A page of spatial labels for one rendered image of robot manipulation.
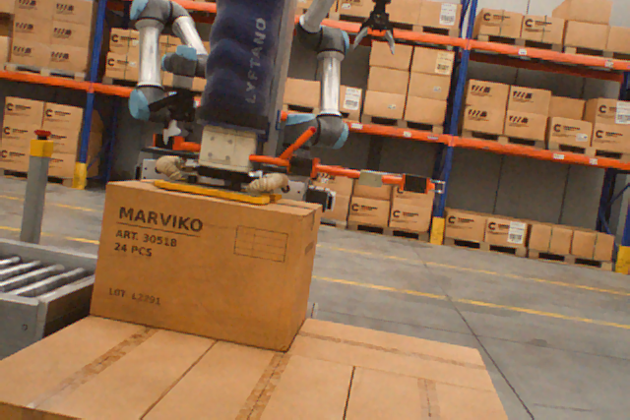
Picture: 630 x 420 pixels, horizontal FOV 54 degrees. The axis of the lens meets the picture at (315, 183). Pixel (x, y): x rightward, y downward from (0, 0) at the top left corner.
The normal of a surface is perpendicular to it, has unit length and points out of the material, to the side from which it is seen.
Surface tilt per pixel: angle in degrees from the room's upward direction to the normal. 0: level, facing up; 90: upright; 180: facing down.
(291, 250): 90
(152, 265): 90
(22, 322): 90
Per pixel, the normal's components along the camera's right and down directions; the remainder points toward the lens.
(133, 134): -0.05, 0.05
